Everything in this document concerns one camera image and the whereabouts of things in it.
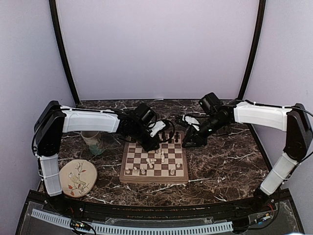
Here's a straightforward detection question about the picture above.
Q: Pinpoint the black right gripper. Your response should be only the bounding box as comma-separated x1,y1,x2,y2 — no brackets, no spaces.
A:
182,115,227,148

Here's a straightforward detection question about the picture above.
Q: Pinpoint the wooden chess board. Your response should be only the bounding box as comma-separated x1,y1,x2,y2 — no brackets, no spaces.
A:
119,131,189,184

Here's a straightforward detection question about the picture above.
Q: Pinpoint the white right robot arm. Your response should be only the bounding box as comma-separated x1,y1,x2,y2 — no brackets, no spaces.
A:
176,93,313,212

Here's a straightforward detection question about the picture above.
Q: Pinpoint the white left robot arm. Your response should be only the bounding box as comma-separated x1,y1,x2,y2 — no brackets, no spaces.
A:
31,101,166,213

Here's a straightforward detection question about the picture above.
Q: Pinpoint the black chess rook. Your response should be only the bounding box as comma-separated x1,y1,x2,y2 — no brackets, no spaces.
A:
175,132,179,143

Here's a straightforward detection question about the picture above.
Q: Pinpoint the floral ceramic mug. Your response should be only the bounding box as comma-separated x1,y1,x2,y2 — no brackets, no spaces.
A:
81,131,104,156

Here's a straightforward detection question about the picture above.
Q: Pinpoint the bird painted ceramic plate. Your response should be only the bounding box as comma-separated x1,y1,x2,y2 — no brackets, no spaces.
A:
60,160,98,198

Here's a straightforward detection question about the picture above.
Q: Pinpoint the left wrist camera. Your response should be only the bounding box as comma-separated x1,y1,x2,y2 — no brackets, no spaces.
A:
148,120,166,138

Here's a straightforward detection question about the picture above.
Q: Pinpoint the black front rail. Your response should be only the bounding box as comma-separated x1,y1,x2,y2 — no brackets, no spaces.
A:
80,202,245,218

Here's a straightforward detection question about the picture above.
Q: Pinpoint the grey slotted cable duct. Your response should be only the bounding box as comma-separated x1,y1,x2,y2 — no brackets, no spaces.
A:
31,209,233,235

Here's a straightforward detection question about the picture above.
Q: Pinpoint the left black frame post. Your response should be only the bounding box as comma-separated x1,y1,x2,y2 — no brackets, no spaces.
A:
48,0,80,105

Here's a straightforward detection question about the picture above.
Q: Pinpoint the black frame post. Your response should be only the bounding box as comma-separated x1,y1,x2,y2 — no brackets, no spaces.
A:
237,0,266,99
48,0,80,105

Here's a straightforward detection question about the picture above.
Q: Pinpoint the right black frame post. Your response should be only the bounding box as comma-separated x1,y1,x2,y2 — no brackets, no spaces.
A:
237,0,266,99

